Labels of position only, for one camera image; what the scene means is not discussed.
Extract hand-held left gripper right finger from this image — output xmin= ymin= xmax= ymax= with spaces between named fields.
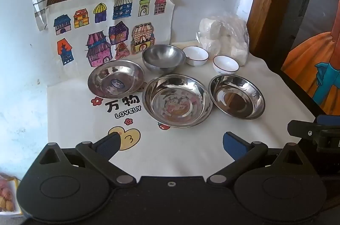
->
xmin=207 ymin=131 xmax=303 ymax=185

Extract steel plate with blue sticker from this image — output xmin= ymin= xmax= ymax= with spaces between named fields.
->
xmin=88 ymin=60 xmax=145 ymax=98

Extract deep stainless steel bowl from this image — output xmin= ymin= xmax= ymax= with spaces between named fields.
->
xmin=142 ymin=44 xmax=186 ymax=75

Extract colourful houses drawing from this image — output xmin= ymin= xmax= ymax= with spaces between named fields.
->
xmin=44 ymin=0 xmax=174 ymax=67

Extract orange painting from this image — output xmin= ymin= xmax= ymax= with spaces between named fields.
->
xmin=281 ymin=28 xmax=340 ymax=115

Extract large stainless steel plate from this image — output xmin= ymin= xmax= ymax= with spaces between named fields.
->
xmin=142 ymin=74 xmax=213 ymax=128

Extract white ceramic bowl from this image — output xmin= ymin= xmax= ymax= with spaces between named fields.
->
xmin=212 ymin=55 xmax=239 ymax=74

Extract small stainless steel plate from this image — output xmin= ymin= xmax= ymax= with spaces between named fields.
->
xmin=208 ymin=74 xmax=266 ymax=120

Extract snack tray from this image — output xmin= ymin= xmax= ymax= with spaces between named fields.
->
xmin=0 ymin=173 xmax=22 ymax=215

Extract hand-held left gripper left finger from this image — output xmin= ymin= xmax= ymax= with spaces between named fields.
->
xmin=40 ymin=133 xmax=137 ymax=185

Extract white bowl red rim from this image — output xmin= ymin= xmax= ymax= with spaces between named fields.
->
xmin=183 ymin=46 xmax=209 ymax=66

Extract clear plastic bag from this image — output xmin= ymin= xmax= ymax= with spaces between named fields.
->
xmin=196 ymin=16 xmax=249 ymax=66

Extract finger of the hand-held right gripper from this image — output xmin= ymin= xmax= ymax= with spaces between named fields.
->
xmin=288 ymin=115 xmax=340 ymax=140

